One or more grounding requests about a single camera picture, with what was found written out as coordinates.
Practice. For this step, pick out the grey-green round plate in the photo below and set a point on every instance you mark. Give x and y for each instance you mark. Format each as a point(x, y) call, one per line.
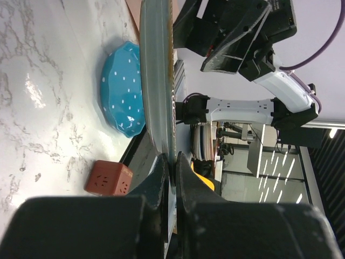
point(157, 75)

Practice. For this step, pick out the stack of plates in background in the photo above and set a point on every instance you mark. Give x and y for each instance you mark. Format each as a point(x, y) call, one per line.
point(204, 145)

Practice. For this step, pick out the red cube power adapter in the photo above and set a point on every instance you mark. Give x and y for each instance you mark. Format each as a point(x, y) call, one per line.
point(109, 179)

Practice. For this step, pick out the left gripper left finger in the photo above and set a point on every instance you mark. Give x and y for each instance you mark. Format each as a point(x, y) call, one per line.
point(130, 226)

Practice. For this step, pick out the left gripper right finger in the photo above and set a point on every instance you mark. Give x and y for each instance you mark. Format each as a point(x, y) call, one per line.
point(208, 226)

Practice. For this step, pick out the blue polka dot plate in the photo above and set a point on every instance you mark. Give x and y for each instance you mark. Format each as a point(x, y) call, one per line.
point(121, 91)

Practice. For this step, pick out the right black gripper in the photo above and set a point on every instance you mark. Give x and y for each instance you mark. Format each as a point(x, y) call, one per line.
point(224, 31)

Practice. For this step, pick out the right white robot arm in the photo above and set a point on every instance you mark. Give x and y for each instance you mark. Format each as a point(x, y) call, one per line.
point(293, 104)

